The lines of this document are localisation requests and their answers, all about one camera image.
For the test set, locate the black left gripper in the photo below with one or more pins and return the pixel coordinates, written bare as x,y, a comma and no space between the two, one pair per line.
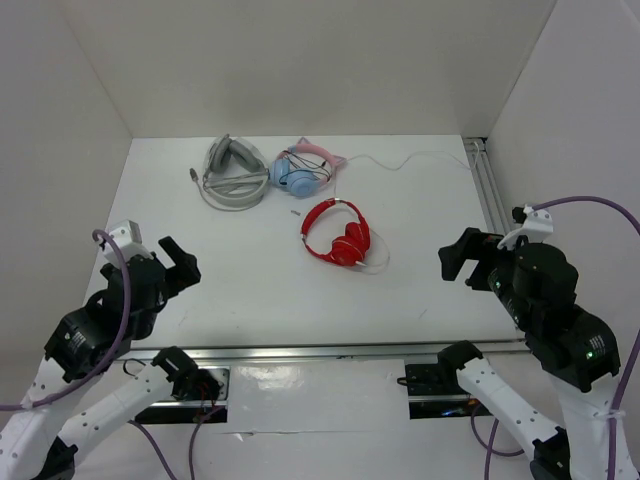
186,271

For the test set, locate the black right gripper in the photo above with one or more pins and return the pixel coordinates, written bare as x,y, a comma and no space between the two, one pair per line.
474,239

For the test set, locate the red headphones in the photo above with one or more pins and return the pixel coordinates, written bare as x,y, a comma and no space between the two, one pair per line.
347,250

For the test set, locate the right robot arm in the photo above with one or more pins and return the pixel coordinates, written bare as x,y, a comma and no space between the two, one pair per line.
536,285

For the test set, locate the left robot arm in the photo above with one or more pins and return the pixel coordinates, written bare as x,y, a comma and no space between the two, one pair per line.
46,437

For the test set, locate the grey headphones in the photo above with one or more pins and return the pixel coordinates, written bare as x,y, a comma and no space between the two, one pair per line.
235,176

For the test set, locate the blue pink cat-ear headphones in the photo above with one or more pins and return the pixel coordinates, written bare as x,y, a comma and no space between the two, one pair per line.
304,168

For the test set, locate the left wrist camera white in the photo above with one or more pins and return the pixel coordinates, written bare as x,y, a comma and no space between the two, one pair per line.
127,236

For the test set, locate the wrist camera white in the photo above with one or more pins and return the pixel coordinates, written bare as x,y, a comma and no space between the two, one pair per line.
127,236
534,226

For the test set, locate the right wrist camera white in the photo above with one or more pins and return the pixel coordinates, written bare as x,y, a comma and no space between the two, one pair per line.
534,226

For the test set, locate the aluminium rail right side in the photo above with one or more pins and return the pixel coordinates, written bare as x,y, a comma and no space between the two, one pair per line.
486,186

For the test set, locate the aluminium rail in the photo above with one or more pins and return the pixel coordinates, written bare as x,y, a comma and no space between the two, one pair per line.
486,186
316,352

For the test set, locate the aluminium rail front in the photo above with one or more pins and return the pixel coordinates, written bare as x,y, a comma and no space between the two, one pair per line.
316,352

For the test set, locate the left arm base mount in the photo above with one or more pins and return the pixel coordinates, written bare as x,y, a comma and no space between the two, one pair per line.
208,398

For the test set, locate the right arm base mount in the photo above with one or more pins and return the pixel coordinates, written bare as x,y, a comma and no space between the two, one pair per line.
431,397

